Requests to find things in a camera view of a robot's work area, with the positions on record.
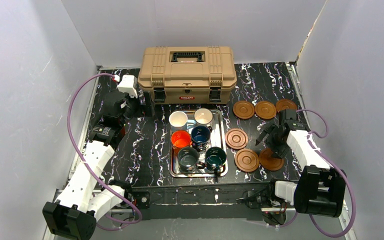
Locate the brown wooden coaster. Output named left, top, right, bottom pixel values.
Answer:
left=225, top=128, right=249, bottom=150
left=259, top=148, right=285, bottom=171
left=234, top=148, right=260, bottom=173
left=254, top=101, right=277, bottom=120
left=233, top=100, right=255, bottom=120
left=275, top=99, right=298, bottom=113

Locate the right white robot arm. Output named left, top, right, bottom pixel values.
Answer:
left=256, top=109, right=346, bottom=218

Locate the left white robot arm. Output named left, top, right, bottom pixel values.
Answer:
left=42, top=89, right=146, bottom=240

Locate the white cup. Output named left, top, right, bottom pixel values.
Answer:
left=168, top=111, right=189, bottom=132

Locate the orange cup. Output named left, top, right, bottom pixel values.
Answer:
left=170, top=130, right=192, bottom=156

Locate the teal cup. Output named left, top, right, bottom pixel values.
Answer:
left=204, top=146, right=227, bottom=177

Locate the cream cup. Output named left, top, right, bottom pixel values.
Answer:
left=193, top=108, right=214, bottom=128

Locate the navy blue cup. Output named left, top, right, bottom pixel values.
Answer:
left=190, top=125, right=213, bottom=152

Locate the dark grey cup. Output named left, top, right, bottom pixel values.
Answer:
left=177, top=147, right=206, bottom=173

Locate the tan plastic toolbox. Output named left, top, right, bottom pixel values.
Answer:
left=137, top=46, right=237, bottom=105

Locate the stainless steel tray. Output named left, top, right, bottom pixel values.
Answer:
left=168, top=109, right=228, bottom=178

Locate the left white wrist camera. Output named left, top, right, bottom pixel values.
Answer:
left=116, top=74, right=138, bottom=98

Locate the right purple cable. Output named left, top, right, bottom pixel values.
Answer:
left=278, top=108, right=357, bottom=239

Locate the aluminium frame rail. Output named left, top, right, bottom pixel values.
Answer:
left=47, top=187, right=357, bottom=240

